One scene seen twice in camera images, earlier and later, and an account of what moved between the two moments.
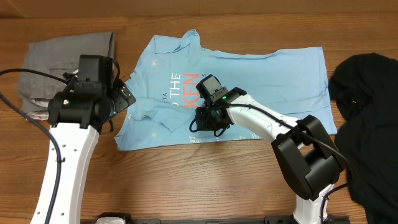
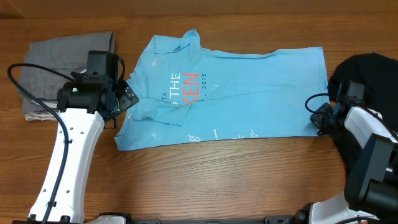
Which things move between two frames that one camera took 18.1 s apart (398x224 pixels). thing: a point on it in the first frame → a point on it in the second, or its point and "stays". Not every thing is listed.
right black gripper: [203, 126] → [316, 118]
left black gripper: [122, 96] stays
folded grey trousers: [57, 56] stays
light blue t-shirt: [291, 81] stays
